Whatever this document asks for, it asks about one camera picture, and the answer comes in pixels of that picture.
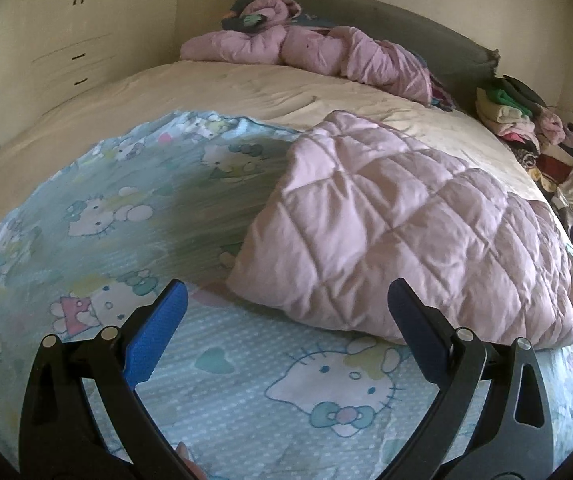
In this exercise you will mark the pink quilted robe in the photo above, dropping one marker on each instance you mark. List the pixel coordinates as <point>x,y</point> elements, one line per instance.
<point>391,220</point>

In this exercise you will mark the cream wardrobe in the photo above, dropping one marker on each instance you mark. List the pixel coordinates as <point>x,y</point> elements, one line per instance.
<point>41,35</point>

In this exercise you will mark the bed with beige cover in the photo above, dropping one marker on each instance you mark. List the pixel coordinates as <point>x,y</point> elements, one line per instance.
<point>216,90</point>

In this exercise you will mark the blue cat printed blanket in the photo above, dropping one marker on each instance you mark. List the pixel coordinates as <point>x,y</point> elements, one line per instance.
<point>266,385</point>

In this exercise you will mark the pink padded jacket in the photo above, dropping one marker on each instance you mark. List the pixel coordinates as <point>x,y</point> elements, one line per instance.
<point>316,47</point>

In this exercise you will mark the grey headboard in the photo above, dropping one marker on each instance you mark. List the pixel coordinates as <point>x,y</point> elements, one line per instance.
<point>416,20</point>

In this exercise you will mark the dark printed pillow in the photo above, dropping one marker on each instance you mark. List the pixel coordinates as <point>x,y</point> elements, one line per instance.
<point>311,19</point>

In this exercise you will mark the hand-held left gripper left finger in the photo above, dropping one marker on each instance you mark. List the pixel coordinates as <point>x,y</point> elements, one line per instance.
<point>159,330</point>

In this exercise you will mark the multicoloured striped cloth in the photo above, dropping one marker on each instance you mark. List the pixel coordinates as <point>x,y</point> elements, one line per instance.
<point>441,95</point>

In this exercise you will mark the pile of folded clothes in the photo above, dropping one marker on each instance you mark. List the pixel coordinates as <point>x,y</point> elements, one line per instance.
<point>516,120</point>

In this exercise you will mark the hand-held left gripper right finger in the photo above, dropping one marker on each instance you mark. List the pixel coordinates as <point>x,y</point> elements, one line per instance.
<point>416,330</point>

